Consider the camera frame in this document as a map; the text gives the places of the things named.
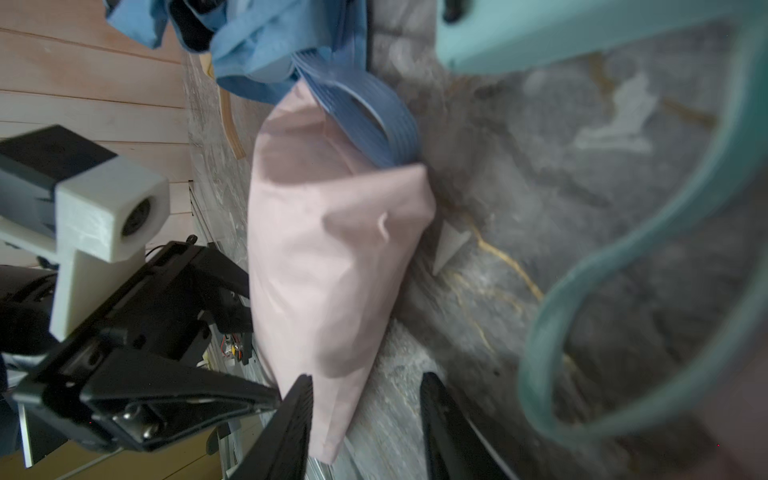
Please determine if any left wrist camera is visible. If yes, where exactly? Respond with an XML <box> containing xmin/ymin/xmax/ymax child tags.
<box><xmin>1</xmin><ymin>125</ymin><xmax>170</xmax><ymax>341</ymax></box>

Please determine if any large pink umbrella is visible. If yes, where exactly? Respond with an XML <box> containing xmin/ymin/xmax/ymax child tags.
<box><xmin>247</xmin><ymin>81</ymin><xmax>436</xmax><ymax>464</ymax></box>

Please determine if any beige umbrella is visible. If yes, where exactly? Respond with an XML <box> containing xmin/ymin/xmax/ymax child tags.
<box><xmin>199</xmin><ymin>53</ymin><xmax>246</xmax><ymax>160</ymax></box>

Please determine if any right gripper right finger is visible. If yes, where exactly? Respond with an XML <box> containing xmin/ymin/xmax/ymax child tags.
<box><xmin>419</xmin><ymin>372</ymin><xmax>517</xmax><ymax>480</ymax></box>

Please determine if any mint green umbrella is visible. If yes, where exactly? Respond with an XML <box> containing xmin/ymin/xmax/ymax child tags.
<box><xmin>435</xmin><ymin>1</ymin><xmax>767</xmax><ymax>446</ymax></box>

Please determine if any blue umbrella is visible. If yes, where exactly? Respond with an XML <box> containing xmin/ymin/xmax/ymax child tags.
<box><xmin>104</xmin><ymin>0</ymin><xmax>419</xmax><ymax>168</ymax></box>

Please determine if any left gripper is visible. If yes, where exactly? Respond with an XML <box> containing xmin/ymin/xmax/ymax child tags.
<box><xmin>1</xmin><ymin>242</ymin><xmax>281</xmax><ymax>466</ymax></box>

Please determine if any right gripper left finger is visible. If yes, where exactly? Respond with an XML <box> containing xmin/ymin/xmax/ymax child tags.
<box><xmin>231</xmin><ymin>375</ymin><xmax>314</xmax><ymax>480</ymax></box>

